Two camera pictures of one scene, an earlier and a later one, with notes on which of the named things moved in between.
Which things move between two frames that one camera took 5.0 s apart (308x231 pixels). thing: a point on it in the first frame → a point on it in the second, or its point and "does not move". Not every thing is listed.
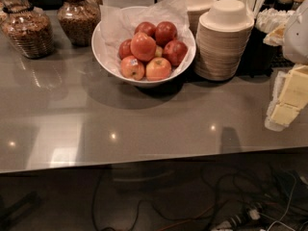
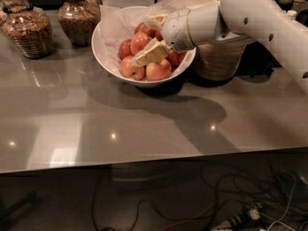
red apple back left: (146, 27) does not move
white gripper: (297, 38) → (176, 29)
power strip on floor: (239, 218) does not move
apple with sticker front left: (132, 68) does not move
